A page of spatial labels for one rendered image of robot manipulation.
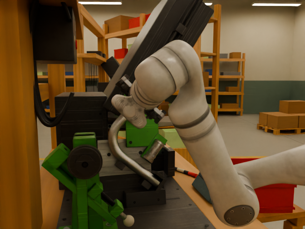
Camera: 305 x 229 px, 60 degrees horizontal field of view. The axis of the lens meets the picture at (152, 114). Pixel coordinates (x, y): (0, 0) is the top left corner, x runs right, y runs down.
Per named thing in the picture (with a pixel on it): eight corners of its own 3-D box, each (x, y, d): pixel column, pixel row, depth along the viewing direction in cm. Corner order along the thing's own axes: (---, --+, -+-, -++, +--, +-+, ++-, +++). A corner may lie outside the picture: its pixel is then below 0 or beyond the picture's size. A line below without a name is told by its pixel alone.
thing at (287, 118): (297, 127, 718) (299, 100, 708) (320, 133, 640) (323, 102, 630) (256, 128, 698) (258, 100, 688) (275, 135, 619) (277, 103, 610)
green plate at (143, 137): (154, 146, 100) (151, 91, 102) (159, 145, 92) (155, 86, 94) (123, 147, 97) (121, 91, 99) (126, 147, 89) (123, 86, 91)
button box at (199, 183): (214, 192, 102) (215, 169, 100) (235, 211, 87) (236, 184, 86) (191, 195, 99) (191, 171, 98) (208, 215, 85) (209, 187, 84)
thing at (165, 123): (179, 121, 124) (179, 115, 124) (192, 127, 108) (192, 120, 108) (94, 125, 115) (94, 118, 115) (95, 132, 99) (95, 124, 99)
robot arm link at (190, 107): (171, 35, 45) (202, 99, 51) (131, 62, 43) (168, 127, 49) (195, 32, 39) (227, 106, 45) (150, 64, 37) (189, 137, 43)
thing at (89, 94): (105, 161, 128) (103, 92, 124) (110, 186, 99) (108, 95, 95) (66, 164, 124) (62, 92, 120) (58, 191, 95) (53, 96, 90)
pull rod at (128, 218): (133, 222, 68) (133, 201, 68) (135, 228, 66) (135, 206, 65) (111, 225, 67) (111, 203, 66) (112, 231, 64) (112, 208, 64)
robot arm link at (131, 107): (108, 102, 57) (110, 97, 51) (143, 67, 60) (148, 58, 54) (139, 131, 57) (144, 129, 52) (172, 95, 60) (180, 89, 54)
